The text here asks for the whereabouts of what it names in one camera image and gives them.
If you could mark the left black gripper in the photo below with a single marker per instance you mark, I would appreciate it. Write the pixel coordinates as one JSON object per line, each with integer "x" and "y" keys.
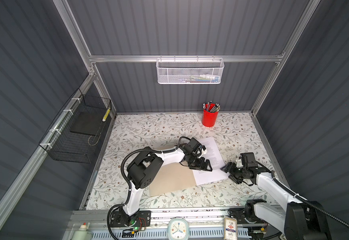
{"x": 200, "y": 166}

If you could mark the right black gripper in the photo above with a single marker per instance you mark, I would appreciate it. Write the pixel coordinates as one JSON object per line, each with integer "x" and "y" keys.
{"x": 230, "y": 167}

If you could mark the printed paper sheet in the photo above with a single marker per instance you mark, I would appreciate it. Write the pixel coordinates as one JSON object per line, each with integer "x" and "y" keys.
{"x": 216, "y": 161}

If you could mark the brown kraft paper folder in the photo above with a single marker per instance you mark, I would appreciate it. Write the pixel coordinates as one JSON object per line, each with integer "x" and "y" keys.
{"x": 172, "y": 175}

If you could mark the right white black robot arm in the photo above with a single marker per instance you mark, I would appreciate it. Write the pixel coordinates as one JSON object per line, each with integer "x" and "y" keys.
{"x": 295, "y": 218}

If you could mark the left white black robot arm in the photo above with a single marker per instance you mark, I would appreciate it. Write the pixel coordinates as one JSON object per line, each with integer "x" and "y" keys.
{"x": 140, "y": 168}

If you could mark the red pen cup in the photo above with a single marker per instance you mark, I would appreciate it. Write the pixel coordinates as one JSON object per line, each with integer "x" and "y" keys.
{"x": 210, "y": 113}

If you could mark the small card box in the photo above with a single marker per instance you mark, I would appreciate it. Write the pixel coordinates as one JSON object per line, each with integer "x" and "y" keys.
{"x": 230, "y": 229}

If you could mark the white desk clock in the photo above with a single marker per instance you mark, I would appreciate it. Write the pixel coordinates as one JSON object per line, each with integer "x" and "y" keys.
{"x": 178, "y": 229}

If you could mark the yellow marker in basket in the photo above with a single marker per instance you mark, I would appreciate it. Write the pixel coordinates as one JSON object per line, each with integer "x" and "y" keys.
{"x": 107, "y": 113}

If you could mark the black notebook in basket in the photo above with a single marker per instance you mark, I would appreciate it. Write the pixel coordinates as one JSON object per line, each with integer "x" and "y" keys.
{"x": 87, "y": 124}

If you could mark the white glue bottle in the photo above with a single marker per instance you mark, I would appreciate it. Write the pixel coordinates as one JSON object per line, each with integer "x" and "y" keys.
{"x": 83, "y": 233}

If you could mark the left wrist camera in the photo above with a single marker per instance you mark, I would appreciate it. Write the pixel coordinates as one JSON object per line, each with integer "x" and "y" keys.
{"x": 195, "y": 147}

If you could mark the white wire mesh basket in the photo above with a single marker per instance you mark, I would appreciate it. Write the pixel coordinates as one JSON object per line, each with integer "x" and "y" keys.
{"x": 194, "y": 71}

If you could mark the black wire basket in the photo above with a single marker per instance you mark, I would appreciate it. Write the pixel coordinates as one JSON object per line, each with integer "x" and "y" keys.
{"x": 62, "y": 145}

